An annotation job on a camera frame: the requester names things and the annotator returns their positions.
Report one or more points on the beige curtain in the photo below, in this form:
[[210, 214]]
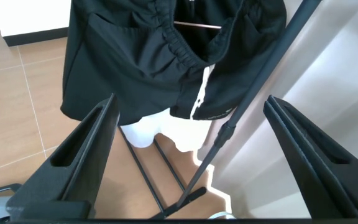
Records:
[[337, 62]]

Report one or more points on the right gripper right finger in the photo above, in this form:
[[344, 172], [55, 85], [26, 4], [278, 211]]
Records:
[[331, 180]]

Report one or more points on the white laundry basket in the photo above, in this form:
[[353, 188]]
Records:
[[219, 214]]

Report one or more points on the black clothes rack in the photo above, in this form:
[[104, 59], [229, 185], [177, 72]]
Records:
[[259, 74]]

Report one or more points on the black garment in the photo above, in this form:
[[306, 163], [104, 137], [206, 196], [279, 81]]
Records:
[[120, 62]]

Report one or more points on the white printed sleeveless top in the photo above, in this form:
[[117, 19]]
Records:
[[166, 130]]

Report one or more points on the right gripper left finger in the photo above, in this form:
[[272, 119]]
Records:
[[67, 186]]

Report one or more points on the pink clothes hanger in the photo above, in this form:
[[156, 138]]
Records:
[[197, 25]]

